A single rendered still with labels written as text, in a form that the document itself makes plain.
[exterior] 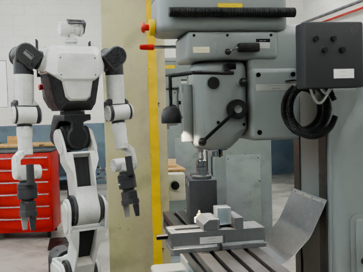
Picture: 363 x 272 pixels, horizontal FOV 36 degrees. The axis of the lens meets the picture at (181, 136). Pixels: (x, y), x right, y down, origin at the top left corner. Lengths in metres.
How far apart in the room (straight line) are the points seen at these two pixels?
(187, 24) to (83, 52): 0.80
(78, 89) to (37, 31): 8.56
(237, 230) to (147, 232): 1.89
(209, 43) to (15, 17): 9.39
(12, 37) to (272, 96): 9.41
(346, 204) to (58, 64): 1.38
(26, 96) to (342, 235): 1.47
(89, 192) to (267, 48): 1.08
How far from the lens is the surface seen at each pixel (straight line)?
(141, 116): 3.76
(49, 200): 6.55
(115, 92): 2.74
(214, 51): 1.96
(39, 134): 11.03
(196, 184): 2.43
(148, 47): 2.13
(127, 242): 3.85
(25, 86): 2.59
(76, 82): 2.60
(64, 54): 2.59
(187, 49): 1.95
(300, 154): 2.28
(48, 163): 6.49
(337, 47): 1.84
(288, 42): 2.06
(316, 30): 1.82
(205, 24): 1.95
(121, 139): 2.73
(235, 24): 1.98
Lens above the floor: 1.47
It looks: 3 degrees down
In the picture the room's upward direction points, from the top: 2 degrees counter-clockwise
